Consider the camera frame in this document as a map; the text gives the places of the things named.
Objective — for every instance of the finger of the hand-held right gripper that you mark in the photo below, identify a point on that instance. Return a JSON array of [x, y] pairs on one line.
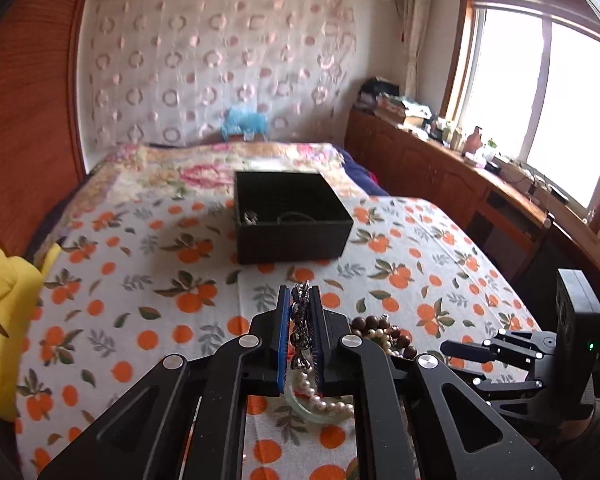
[[510, 389], [480, 351]]

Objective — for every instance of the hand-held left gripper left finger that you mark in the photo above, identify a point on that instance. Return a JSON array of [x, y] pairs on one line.
[[281, 340]]

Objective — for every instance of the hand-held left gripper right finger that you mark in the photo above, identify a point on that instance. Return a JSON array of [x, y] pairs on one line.
[[316, 340]]

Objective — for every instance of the green jade bangle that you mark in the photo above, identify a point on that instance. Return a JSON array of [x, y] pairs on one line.
[[300, 406]]

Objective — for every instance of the black storage box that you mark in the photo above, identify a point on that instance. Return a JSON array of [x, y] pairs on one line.
[[290, 245]]

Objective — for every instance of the orange fruit print sheet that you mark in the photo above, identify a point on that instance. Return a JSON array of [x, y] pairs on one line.
[[130, 310]]

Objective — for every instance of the dark blue blanket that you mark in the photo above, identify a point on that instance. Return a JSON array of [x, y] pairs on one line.
[[362, 172]]

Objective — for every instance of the small black case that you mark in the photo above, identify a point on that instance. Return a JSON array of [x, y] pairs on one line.
[[493, 167]]

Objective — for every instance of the floral blanket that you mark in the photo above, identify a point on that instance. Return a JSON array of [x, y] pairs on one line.
[[180, 170]]

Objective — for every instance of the long wooden cabinet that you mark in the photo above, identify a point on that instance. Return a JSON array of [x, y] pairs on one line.
[[420, 160]]

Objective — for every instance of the small green plant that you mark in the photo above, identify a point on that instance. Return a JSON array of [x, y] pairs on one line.
[[490, 146]]

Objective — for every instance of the brown vase shaped bottle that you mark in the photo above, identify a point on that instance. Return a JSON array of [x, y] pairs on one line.
[[473, 141]]

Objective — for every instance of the group of small bottles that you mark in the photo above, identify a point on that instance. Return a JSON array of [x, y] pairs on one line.
[[450, 135]]

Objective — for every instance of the light blue plush toy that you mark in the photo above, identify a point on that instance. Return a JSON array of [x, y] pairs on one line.
[[245, 122]]

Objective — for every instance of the wooden framed window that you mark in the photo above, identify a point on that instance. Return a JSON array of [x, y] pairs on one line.
[[530, 85]]

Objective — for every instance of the yellow plush toy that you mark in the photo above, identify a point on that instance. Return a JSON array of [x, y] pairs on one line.
[[5, 320]]

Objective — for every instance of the patterned window curtain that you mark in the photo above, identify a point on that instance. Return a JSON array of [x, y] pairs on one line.
[[417, 50]]

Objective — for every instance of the wooden slatted wardrobe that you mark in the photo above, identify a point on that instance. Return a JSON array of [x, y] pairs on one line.
[[30, 110]]

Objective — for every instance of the pink circle patterned wall curtain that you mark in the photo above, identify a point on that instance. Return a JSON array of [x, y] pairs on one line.
[[220, 60]]

